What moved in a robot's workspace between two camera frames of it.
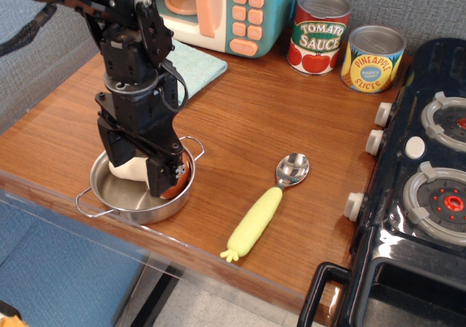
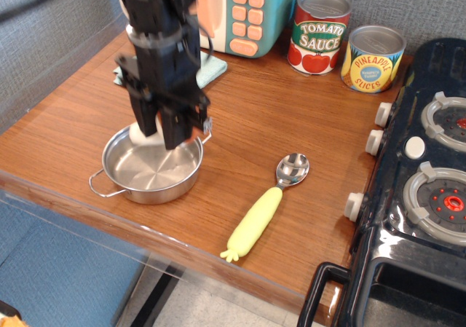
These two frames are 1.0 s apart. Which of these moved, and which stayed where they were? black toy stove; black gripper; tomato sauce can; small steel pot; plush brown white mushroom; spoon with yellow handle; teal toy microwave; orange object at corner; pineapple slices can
Moved: small steel pot; plush brown white mushroom; black gripper
Stayed: tomato sauce can; spoon with yellow handle; black toy stove; pineapple slices can; teal toy microwave; orange object at corner
